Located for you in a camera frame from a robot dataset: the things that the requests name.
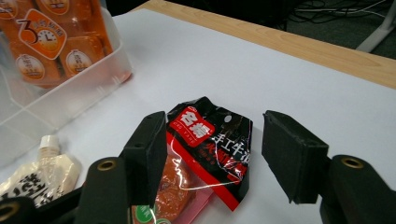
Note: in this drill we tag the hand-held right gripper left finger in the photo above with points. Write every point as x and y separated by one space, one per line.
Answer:
146 155

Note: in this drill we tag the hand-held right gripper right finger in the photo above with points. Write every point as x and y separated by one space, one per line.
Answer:
289 155

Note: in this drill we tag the black and red snack packet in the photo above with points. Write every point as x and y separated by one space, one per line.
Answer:
218 146

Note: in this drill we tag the clear plastic container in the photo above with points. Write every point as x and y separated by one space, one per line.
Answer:
77 93

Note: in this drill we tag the large orange snack packet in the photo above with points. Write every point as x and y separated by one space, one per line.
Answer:
53 40

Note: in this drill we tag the cream spouted pouch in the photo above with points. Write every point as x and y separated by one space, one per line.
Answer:
46 174

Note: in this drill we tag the white metal stand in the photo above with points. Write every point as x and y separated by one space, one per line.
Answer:
379 31

